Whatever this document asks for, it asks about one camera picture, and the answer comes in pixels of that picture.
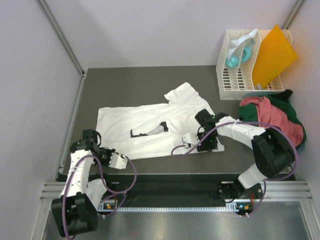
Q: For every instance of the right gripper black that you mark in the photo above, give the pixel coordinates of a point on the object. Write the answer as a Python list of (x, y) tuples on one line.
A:
[(203, 147)]

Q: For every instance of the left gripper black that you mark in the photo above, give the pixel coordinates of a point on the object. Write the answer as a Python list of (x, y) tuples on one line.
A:
[(109, 151)]

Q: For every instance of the white printed t shirt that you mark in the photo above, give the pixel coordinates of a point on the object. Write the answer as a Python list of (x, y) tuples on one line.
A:
[(150, 131)]

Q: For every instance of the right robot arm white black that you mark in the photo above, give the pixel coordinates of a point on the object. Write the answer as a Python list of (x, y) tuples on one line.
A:
[(272, 150)]

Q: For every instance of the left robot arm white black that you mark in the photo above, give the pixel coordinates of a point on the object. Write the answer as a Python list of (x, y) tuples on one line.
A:
[(74, 213)]

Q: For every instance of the green t shirt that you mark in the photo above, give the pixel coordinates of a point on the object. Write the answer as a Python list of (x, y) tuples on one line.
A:
[(287, 105)]

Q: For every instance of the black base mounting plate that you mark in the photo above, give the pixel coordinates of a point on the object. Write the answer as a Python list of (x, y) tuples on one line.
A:
[(226, 184)]

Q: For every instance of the white plastic file organizer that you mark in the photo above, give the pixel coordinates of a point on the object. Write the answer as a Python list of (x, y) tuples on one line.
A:
[(236, 83)]

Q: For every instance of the pink t shirt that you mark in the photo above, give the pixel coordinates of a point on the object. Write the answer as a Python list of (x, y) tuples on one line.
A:
[(275, 117)]

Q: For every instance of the teal white headphones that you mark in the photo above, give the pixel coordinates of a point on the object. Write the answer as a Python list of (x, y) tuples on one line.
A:
[(240, 50)]

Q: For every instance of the orange plastic folder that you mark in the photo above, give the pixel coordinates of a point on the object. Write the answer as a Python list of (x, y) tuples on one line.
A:
[(274, 56)]

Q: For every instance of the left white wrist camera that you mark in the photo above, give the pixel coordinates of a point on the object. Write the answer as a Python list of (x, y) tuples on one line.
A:
[(118, 161)]

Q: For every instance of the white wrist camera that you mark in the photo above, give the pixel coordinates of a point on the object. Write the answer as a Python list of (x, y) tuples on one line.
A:
[(118, 161), (189, 140)]

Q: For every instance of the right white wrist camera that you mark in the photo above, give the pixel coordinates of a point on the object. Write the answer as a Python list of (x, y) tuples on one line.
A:
[(189, 140)]

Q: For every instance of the grey slotted cable duct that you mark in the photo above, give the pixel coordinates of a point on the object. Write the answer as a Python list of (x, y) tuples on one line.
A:
[(233, 207)]

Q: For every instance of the aluminium frame rail front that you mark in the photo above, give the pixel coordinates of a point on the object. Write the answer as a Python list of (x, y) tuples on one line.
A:
[(276, 191)]

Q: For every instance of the aluminium corner post left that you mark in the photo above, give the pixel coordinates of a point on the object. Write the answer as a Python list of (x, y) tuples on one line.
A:
[(60, 35)]

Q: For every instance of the aluminium corner post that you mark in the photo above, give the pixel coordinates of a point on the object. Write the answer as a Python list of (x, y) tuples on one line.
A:
[(298, 5), (60, 35)]

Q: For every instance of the aluminium corner post right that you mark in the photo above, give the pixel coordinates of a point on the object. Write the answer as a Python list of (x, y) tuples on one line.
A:
[(298, 5)]

